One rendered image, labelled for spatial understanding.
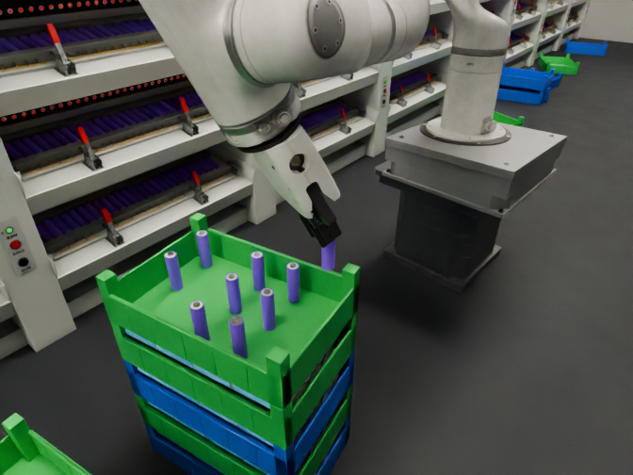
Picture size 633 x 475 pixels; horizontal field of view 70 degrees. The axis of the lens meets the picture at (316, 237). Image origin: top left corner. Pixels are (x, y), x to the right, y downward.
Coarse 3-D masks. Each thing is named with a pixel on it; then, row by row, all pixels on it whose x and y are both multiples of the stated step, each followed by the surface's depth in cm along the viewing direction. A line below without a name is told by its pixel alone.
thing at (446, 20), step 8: (432, 16) 222; (440, 16) 220; (448, 16) 217; (440, 24) 221; (448, 24) 219; (448, 56) 225; (432, 64) 232; (440, 64) 230; (448, 64) 227; (440, 104) 239; (440, 112) 241
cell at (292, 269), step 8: (288, 264) 66; (296, 264) 66; (288, 272) 65; (296, 272) 65; (288, 280) 66; (296, 280) 66; (288, 288) 67; (296, 288) 67; (288, 296) 68; (296, 296) 67
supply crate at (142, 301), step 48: (192, 240) 76; (240, 240) 73; (144, 288) 69; (192, 288) 71; (240, 288) 71; (336, 288) 67; (144, 336) 62; (192, 336) 55; (288, 336) 62; (336, 336) 62; (240, 384) 55; (288, 384) 52
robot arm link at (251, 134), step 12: (288, 96) 43; (276, 108) 42; (288, 108) 43; (264, 120) 42; (276, 120) 42; (288, 120) 43; (228, 132) 44; (240, 132) 43; (252, 132) 42; (264, 132) 43; (276, 132) 44; (240, 144) 44; (252, 144) 44
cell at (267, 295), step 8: (264, 288) 61; (264, 296) 60; (272, 296) 60; (264, 304) 60; (272, 304) 61; (264, 312) 61; (272, 312) 62; (264, 320) 62; (272, 320) 62; (264, 328) 63; (272, 328) 63
